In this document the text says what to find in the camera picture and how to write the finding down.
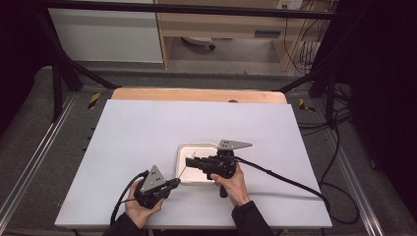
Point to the white power strip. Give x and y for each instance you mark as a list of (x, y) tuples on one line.
[(290, 4)]

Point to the chair base with caster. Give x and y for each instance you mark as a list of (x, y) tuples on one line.
[(200, 41)]

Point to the black metal frame stand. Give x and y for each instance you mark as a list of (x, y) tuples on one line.
[(57, 91), (330, 98)]

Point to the thin wooden skewer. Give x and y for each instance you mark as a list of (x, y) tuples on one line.
[(183, 172)]

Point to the white rectangular tray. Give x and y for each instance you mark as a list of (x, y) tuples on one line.
[(193, 177)]

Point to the wooden table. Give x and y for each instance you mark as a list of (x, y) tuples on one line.
[(196, 95)]

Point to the aluminium floor rail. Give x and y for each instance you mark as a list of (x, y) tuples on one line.
[(36, 154), (357, 183)]

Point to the yellow black tape marker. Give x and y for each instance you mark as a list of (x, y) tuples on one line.
[(305, 105)]

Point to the light wooden desk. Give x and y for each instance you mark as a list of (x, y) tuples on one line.
[(223, 28)]

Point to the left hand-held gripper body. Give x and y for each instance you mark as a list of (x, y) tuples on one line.
[(152, 187)]

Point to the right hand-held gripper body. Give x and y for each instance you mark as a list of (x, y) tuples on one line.
[(219, 165)]

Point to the black curtain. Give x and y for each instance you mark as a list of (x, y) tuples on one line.
[(383, 82), (16, 49)]

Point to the white cabinet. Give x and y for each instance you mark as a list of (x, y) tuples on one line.
[(105, 36)]

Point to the person's right hand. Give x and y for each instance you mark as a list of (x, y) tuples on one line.
[(237, 190)]

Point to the person's left hand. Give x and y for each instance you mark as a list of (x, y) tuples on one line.
[(139, 214)]

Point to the black metal frame bar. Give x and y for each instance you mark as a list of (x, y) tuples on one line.
[(196, 10)]

